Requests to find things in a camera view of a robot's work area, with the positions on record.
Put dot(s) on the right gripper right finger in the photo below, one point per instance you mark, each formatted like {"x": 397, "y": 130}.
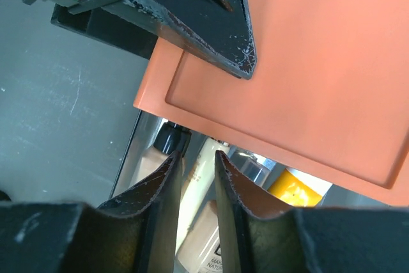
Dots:
{"x": 260, "y": 233}

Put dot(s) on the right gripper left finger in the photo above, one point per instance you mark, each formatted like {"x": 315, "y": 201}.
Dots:
{"x": 132, "y": 232}

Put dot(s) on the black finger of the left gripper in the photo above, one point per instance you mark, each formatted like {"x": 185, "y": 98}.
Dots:
{"x": 217, "y": 31}

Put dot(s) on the clear pull-out drawer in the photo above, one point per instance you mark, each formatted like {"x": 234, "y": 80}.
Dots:
{"x": 148, "y": 125}

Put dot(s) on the foundation bottle darker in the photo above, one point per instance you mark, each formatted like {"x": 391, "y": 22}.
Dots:
{"x": 200, "y": 251}

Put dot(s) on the orange yellow cream tube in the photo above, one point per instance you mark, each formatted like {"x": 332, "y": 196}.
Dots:
{"x": 299, "y": 189}

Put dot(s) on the beige concealer tube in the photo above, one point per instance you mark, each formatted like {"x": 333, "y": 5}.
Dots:
{"x": 196, "y": 186}

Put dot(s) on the foundation bottle lighter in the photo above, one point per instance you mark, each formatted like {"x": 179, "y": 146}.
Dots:
{"x": 170, "y": 137}

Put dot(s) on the orange drawer box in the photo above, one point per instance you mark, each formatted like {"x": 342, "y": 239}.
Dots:
{"x": 329, "y": 95}

